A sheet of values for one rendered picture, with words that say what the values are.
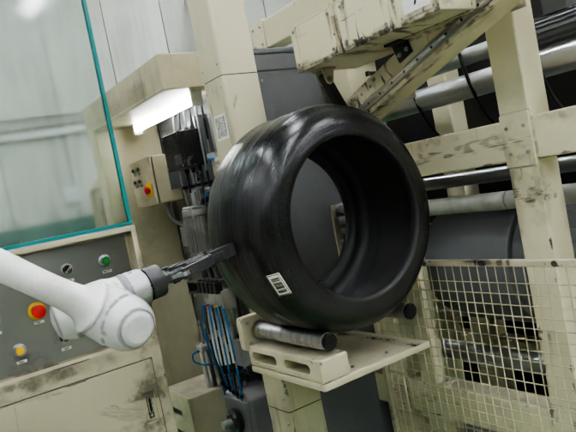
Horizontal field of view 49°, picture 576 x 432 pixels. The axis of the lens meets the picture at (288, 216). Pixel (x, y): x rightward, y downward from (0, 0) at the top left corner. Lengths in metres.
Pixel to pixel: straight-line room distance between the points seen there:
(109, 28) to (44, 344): 9.55
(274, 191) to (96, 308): 0.50
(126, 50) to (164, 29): 0.79
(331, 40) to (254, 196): 0.61
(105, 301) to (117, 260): 0.89
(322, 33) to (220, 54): 0.31
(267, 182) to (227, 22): 0.65
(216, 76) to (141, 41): 9.47
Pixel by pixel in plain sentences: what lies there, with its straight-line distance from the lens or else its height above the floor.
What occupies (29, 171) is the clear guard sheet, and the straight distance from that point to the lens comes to 2.04.
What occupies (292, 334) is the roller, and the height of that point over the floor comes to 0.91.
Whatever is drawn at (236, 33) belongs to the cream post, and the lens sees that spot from 1.99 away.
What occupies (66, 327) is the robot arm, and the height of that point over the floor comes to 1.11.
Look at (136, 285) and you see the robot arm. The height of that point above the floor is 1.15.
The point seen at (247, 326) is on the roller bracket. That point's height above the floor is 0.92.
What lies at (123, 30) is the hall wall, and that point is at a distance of 11.39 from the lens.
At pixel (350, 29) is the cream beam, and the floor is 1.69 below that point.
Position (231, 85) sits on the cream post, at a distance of 1.93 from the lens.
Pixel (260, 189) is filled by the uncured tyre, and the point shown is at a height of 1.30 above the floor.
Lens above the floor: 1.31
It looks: 3 degrees down
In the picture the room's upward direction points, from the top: 11 degrees counter-clockwise
